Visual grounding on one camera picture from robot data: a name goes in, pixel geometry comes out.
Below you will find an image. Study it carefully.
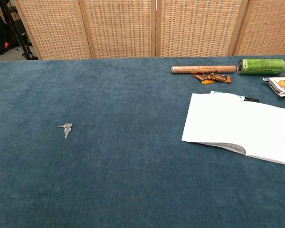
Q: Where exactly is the black tripod stand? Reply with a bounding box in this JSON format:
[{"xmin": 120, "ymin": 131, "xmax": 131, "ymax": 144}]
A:
[{"xmin": 0, "ymin": 0, "xmax": 39, "ymax": 60}]

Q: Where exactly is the teal white marker pen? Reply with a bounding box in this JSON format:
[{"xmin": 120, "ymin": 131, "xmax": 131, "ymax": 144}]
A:
[{"xmin": 210, "ymin": 90, "xmax": 260, "ymax": 103}]

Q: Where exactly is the blue velvet table cover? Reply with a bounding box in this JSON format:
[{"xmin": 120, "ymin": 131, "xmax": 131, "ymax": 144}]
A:
[{"xmin": 0, "ymin": 55, "xmax": 285, "ymax": 228}]

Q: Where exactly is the brown cardboard tube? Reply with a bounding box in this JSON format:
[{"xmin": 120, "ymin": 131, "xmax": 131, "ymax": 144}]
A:
[{"xmin": 171, "ymin": 65, "xmax": 237, "ymax": 75}]

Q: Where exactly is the brown orange candy wrapper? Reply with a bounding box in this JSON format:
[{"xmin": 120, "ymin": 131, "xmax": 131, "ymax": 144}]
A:
[
  {"xmin": 190, "ymin": 73, "xmax": 216, "ymax": 85},
  {"xmin": 209, "ymin": 73, "xmax": 232, "ymax": 84}
]

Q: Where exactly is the white snack cake packet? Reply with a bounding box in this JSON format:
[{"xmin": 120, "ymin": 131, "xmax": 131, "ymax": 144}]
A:
[{"xmin": 262, "ymin": 76, "xmax": 285, "ymax": 97}]

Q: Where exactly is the yellow book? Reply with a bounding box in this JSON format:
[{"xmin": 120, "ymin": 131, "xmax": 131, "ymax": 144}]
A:
[{"xmin": 181, "ymin": 93, "xmax": 285, "ymax": 168}]

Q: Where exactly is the green drink can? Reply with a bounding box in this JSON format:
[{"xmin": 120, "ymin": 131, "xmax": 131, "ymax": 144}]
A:
[{"xmin": 237, "ymin": 58, "xmax": 285, "ymax": 76}]

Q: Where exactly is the woven bamboo folding screen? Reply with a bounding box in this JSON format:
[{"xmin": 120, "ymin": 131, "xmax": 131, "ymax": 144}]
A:
[{"xmin": 13, "ymin": 0, "xmax": 285, "ymax": 60}]

